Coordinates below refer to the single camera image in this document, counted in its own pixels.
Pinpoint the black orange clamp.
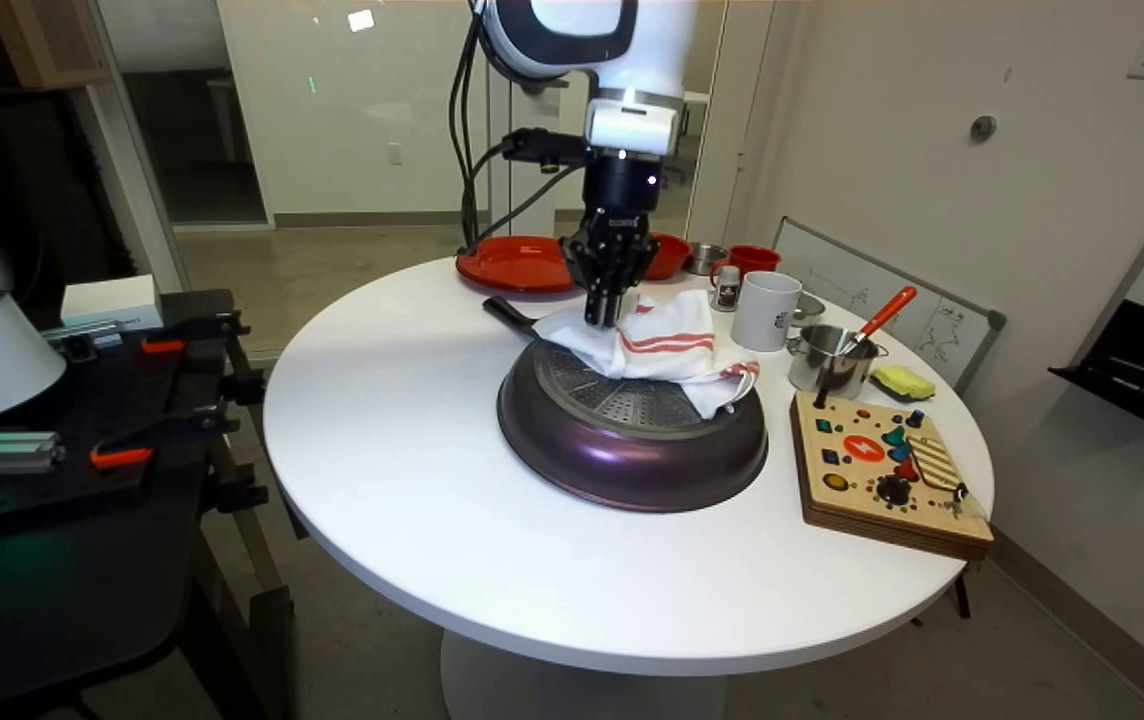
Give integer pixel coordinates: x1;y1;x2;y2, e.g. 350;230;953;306
41;317;249;356
88;403;231;472

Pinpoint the red bowl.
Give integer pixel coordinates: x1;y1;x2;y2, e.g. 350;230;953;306
644;234;692;280

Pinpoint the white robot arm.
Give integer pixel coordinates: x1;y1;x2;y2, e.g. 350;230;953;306
472;0;696;329

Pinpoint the black robot mounting bench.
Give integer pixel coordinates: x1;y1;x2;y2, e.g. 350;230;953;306
0;291;295;720

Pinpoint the yellow green sponge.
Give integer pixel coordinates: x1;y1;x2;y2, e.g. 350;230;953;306
871;365;936;403

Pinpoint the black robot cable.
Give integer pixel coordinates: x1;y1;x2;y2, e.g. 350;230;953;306
443;16;603;257

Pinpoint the purple frying pan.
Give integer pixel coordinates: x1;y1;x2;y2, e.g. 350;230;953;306
485;294;770;510

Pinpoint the white cloth with red stripes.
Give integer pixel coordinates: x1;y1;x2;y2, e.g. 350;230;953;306
538;288;760;420

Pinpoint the wooden toy board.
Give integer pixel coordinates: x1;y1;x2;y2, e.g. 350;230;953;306
792;392;993;559

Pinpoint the white box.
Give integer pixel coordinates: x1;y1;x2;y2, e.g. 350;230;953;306
62;277;165;330

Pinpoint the metal pot with red spatula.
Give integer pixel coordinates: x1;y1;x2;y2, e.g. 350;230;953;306
789;285;918;403

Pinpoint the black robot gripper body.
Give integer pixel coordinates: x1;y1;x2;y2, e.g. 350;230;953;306
565;151;659;291

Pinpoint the round white table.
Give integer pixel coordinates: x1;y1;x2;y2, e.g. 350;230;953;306
264;259;961;720

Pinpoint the red plate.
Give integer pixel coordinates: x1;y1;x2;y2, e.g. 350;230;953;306
457;234;573;294

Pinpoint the red cup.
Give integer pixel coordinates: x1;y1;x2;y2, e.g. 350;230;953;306
730;244;779;277

